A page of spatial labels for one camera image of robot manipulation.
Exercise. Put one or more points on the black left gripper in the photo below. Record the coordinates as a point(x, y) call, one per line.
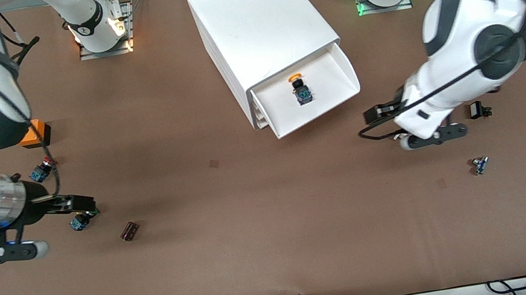
point(385, 110)

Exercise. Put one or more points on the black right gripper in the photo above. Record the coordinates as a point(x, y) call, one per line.
point(41, 204)

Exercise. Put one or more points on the white opening cabinet drawer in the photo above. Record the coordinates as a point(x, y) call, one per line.
point(328, 87)

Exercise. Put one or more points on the yellow push button switch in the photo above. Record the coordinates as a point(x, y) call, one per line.
point(302, 92)

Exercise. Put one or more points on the dark maroon cylindrical capacitor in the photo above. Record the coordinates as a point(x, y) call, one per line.
point(129, 231)

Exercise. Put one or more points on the small brown tape patch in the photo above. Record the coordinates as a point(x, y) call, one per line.
point(214, 163)
point(441, 183)

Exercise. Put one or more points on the small blue grey component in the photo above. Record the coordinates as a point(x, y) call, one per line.
point(480, 165)

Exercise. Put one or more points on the green push button switch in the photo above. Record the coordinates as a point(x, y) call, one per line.
point(78, 222)

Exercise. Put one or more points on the red push button switch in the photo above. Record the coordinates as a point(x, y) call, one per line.
point(39, 173)

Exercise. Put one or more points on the orange button enclosure box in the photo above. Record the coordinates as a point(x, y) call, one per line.
point(40, 135)

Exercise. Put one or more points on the small black switch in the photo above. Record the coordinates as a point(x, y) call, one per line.
point(477, 109)

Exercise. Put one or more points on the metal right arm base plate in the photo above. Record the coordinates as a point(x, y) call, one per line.
point(129, 25)

